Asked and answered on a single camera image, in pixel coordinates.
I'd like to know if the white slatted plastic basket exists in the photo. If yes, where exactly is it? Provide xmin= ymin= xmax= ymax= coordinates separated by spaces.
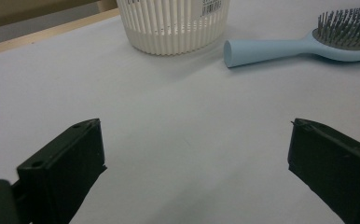
xmin=116 ymin=0 xmax=231 ymax=57

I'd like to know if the light blue hairbrush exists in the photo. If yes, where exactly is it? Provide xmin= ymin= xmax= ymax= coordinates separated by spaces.
xmin=223 ymin=7 xmax=360 ymax=69

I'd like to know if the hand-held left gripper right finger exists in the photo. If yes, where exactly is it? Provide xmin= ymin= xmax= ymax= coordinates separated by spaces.
xmin=287 ymin=118 xmax=360 ymax=224

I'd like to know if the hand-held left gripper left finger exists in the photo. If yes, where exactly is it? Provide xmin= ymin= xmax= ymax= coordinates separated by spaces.
xmin=16 ymin=118 xmax=108 ymax=224

